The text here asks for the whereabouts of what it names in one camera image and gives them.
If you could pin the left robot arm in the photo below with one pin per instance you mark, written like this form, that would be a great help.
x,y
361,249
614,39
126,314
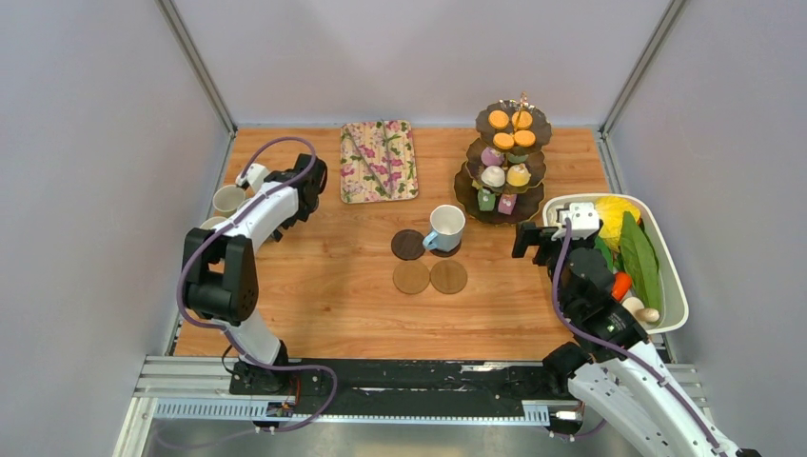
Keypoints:
x,y
219,285

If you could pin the cream mug far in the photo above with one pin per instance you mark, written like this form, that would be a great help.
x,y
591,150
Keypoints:
x,y
228,199

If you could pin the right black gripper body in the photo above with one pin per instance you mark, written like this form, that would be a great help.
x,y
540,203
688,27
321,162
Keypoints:
x,y
580,242

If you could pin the white round cake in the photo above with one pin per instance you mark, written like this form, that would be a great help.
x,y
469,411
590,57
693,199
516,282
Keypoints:
x,y
493,176

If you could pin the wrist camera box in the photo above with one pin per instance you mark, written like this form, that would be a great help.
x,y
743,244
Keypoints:
x,y
579,220
252,177

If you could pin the cream mug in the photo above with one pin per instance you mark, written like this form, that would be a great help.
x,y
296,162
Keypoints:
x,y
212,222
228,199

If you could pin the green round cake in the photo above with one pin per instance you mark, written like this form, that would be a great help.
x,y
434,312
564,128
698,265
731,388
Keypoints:
x,y
516,159

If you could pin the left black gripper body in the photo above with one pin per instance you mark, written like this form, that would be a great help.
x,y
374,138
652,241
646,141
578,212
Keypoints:
x,y
311,209

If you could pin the three-tier dark cake stand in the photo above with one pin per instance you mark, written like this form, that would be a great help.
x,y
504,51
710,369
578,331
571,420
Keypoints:
x,y
467,180

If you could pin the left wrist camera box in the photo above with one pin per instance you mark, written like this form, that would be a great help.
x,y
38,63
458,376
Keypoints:
x,y
252,177

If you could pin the light blue handled mug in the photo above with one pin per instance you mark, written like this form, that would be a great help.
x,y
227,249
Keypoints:
x,y
446,223

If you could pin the white mushroom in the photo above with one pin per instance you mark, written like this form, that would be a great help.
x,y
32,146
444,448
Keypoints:
x,y
639,311

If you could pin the cream mug left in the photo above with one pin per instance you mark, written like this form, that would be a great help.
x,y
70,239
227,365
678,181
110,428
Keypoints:
x,y
212,222

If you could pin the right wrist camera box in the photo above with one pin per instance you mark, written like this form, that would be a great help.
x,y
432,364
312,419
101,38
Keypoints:
x,y
579,220

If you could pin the purple cake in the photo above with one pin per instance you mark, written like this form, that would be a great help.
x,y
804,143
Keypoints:
x,y
492,157

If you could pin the dark round wooden coaster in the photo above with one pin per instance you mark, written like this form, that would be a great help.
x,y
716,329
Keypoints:
x,y
407,244

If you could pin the round biscuit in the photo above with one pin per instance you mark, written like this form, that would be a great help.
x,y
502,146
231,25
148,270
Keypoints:
x,y
498,119
522,119
524,138
503,140

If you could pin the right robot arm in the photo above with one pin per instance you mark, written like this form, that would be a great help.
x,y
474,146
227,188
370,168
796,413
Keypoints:
x,y
612,366

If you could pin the long dark green leaf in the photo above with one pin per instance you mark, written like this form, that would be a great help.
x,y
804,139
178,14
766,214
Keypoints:
x,y
640,262

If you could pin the white oval vegetable basin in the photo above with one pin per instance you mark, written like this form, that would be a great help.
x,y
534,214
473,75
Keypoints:
x,y
674,311

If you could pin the napa cabbage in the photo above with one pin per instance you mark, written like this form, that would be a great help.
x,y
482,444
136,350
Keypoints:
x,y
611,210

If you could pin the yellow cupcake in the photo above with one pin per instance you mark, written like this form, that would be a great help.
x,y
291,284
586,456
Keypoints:
x,y
518,175

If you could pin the green cake with panda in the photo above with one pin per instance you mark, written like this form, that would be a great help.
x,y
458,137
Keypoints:
x,y
487,200

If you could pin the floral rectangular tray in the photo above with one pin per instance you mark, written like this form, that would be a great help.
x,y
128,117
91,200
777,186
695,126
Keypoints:
x,y
359,187

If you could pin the light wooden coaster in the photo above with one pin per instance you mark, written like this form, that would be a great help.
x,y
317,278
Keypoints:
x,y
411,277
448,277

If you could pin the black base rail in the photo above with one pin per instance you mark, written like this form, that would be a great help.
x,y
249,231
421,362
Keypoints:
x,y
398,388

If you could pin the orange carrot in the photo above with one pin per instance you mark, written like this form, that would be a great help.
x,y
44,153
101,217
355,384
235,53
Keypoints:
x,y
621,286

